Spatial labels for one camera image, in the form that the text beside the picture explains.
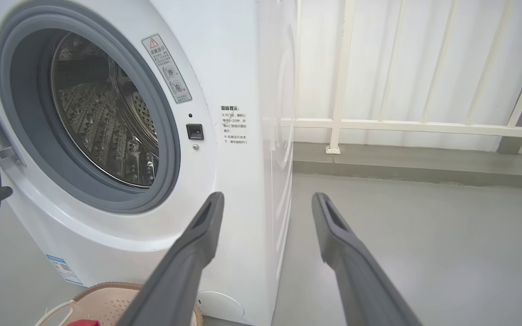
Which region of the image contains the red triangle warning sticker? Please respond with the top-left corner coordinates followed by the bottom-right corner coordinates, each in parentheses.
top-left (142, 34), bottom-right (193, 104)

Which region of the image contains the cream laundry basket brown rim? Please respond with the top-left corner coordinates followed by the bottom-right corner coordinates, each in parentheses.
top-left (34, 282), bottom-right (203, 326)

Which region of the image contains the white front-load washing machine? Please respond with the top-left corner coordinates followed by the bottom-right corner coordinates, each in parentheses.
top-left (0, 0), bottom-right (296, 326)

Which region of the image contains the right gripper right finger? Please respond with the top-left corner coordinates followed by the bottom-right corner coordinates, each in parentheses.
top-left (312, 192), bottom-right (422, 326)

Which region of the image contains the stainless steel washing machine drum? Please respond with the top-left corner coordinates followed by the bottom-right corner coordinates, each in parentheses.
top-left (52, 32), bottom-right (160, 188)

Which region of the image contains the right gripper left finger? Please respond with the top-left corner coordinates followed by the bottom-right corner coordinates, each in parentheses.
top-left (117, 192), bottom-right (225, 326)

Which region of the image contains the round drain filter cover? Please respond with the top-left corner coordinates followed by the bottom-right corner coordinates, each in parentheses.
top-left (196, 291), bottom-right (245, 320)

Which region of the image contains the printed text notice sticker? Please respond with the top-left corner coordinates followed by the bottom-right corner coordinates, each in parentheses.
top-left (220, 105), bottom-right (249, 145)

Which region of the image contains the white metal railing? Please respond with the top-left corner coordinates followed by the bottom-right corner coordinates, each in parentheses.
top-left (281, 0), bottom-right (522, 155)

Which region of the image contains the blue energy label sticker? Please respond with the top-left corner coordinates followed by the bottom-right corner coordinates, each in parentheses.
top-left (46, 254), bottom-right (83, 286)

